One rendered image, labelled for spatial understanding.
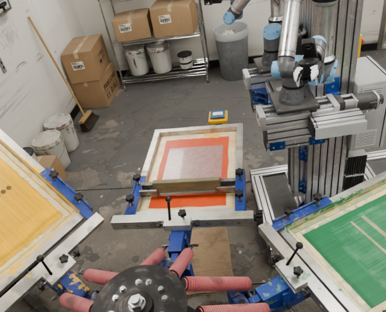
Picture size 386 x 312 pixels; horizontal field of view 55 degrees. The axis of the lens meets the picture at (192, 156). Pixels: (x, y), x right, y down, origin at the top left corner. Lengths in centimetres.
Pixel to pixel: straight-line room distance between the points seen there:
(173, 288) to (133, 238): 200
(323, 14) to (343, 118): 55
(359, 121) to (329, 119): 14
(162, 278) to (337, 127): 123
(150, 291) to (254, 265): 168
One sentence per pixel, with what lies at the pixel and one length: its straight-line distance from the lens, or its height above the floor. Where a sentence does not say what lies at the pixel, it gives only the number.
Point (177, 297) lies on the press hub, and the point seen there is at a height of 131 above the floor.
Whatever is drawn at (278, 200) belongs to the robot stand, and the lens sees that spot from 295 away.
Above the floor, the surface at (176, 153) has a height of 96.
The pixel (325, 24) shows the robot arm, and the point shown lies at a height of 167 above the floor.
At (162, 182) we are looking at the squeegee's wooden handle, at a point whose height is 106.
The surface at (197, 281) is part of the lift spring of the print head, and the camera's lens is 132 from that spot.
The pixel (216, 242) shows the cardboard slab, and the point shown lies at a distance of 295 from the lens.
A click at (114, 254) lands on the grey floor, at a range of 313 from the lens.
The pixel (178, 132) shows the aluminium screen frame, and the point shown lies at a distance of 243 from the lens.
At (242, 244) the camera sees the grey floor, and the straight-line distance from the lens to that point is 294.
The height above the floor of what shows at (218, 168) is 96.
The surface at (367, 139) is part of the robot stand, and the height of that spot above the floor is 84.
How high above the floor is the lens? 230
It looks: 37 degrees down
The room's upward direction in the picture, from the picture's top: 12 degrees counter-clockwise
